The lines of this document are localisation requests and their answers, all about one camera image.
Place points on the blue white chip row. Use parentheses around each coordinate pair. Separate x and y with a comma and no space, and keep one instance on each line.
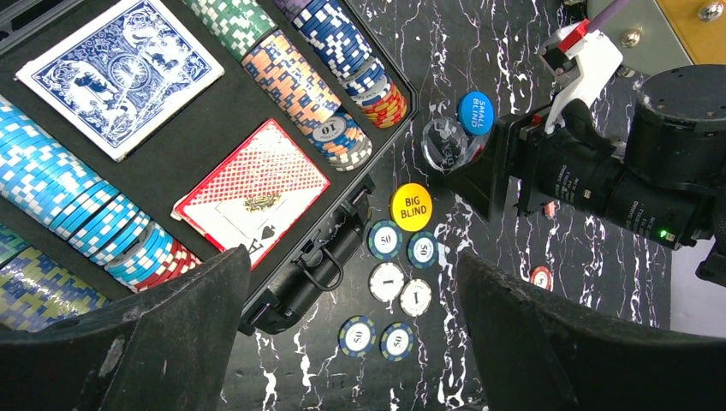
(345,51)

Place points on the white 1 chip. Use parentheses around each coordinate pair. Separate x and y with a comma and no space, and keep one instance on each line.
(416,297)
(386,281)

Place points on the blue playing card deck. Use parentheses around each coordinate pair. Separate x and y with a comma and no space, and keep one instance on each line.
(123,74)

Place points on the yellow green chip row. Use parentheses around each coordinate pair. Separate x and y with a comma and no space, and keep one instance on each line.
(36,291)

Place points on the blue 50 chip top-right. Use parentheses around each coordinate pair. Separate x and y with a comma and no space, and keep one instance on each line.
(422,250)

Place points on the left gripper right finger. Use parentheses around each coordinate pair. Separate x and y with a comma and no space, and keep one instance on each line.
(539,351)

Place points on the white 1 chip left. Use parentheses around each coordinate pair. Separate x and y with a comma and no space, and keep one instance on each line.
(386,281)

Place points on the blue 50 chip bottom-right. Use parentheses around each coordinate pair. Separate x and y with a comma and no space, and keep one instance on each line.
(396,342)

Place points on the blue 50 chip top-left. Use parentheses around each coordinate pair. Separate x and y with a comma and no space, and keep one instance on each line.
(384,240)

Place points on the red playing card deck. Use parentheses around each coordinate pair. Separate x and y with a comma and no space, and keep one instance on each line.
(255,195)

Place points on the blue small blind button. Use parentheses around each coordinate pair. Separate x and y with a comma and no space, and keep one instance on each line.
(476,113)

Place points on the black poker set case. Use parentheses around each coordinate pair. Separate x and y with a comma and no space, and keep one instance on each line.
(191,144)

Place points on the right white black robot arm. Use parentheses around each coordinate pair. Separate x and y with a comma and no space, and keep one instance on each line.
(668,187)

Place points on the orange blue chip row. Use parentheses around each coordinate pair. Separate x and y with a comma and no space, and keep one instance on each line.
(310,104)

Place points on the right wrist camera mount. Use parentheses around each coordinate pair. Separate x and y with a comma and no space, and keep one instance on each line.
(582,61)

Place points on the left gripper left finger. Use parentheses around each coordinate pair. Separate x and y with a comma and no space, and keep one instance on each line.
(166,348)

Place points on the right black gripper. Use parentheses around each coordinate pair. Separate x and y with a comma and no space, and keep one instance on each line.
(577,166)

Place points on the red poker chip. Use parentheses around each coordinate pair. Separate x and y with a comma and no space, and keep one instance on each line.
(541,276)

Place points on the cyan chip row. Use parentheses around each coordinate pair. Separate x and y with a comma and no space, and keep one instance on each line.
(56,189)

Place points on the white 1 chip right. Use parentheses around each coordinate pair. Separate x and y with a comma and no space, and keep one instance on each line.
(416,297)

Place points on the blue 50 chip bottom-left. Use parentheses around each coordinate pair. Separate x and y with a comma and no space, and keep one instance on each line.
(357,336)

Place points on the clear acrylic dealer button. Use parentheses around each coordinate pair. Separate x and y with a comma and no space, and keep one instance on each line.
(445,144)

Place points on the yellow big blind button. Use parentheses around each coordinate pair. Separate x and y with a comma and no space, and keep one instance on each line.
(411,207)

